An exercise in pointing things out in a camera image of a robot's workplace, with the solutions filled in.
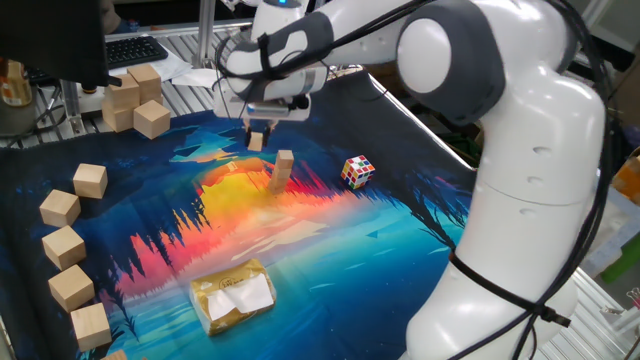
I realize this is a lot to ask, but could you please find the green plastic object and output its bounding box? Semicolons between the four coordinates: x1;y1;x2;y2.
601;237;640;284

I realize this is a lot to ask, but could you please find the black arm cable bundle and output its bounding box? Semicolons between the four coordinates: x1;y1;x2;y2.
212;0;624;360

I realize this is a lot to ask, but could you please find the folded white paper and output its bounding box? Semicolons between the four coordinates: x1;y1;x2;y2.
170;67;222;90

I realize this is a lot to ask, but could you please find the gold tissue pack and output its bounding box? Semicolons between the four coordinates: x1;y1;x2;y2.
188;258;278;337

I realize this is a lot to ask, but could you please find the black monitor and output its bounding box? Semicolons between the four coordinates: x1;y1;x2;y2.
0;0;124;89

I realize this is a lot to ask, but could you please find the black keyboard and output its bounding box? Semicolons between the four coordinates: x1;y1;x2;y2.
104;34;170;71

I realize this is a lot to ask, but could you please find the silver gripper-mounted camera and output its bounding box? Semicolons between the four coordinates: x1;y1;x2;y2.
246;101;292;120

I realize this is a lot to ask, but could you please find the aluminium frame bar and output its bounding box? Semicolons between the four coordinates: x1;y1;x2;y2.
192;0;217;70

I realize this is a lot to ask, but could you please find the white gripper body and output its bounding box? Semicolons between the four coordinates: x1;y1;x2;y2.
213;82;313;124

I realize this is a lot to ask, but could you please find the Rubik's cube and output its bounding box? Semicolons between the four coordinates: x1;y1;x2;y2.
340;154;376;191

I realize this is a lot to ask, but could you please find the colourful landscape print mat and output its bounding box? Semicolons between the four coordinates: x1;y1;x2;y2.
0;69;481;360

